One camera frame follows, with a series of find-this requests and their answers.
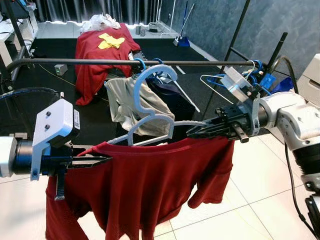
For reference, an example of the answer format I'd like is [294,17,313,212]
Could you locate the black corrugated hose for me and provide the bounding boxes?
[270,54,301,96]

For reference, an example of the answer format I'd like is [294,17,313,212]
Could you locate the dark navy hanging garment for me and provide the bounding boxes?
[145,77,197,122]

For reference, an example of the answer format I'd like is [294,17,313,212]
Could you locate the white drawer cabinet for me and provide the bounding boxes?
[297,52,320,108]

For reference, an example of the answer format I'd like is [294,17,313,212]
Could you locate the red t-shirt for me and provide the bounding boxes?
[45,137,235,240]

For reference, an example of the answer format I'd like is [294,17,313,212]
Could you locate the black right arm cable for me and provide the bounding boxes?
[284,142,320,240]

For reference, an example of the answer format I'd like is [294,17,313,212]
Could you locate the beige hanging garment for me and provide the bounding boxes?
[104,77,176,137]

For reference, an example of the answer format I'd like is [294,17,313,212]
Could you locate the black metal clothes rack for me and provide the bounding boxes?
[0,0,290,96]

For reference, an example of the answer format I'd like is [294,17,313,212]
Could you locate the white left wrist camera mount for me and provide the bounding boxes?
[31,98,81,182]

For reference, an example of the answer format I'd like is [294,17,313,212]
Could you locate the blue cloth bag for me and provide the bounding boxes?
[272,76,296,95]

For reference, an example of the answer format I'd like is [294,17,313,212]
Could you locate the small white device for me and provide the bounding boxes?
[54,64,69,76]

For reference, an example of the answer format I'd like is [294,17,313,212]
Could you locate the light blue plastic hanger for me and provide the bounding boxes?
[107,64,211,147]

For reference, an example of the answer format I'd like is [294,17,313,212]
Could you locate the draped red cloth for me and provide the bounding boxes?
[75,22,142,106]

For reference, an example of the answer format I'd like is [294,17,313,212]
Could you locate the crumpled white cloth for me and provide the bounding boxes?
[80,14,122,33]

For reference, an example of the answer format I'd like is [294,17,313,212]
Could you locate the dark curtain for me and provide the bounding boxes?
[35,0,176,23]

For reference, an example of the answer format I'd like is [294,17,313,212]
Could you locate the blue wire hanger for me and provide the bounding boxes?
[205,59,266,93]

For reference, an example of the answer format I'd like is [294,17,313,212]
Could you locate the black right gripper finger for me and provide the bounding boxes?
[186,131,236,141]
[192,120,235,132]

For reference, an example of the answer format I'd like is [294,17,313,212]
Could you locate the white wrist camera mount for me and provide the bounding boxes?
[31,98,81,182]
[220,66,262,137]

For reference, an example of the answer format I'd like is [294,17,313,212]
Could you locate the white shelf unit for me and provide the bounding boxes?
[0,7,40,68]

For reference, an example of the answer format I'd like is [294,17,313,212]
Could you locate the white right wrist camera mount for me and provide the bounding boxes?
[220,66,262,137]

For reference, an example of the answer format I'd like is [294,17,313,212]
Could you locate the blue dustpan with broom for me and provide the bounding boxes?
[172,2,197,48]

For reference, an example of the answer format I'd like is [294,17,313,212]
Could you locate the white wire hanger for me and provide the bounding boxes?
[200,74,236,101]

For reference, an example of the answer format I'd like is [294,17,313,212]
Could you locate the yellow cloth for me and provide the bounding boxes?
[97,32,126,50]

